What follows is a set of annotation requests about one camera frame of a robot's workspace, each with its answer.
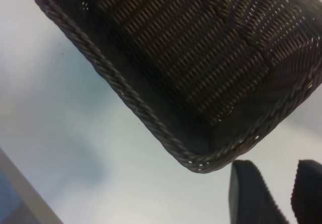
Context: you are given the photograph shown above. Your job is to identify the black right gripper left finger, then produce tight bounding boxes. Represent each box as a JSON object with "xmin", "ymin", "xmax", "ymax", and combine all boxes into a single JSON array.
[{"xmin": 228, "ymin": 160, "xmax": 290, "ymax": 224}]

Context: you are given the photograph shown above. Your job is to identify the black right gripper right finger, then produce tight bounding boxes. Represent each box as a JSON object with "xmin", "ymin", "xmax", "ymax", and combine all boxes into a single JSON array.
[{"xmin": 290, "ymin": 160, "xmax": 322, "ymax": 224}]

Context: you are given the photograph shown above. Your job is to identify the dark brown wicker basket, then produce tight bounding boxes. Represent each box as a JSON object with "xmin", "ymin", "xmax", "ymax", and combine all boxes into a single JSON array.
[{"xmin": 24, "ymin": 0, "xmax": 322, "ymax": 175}]

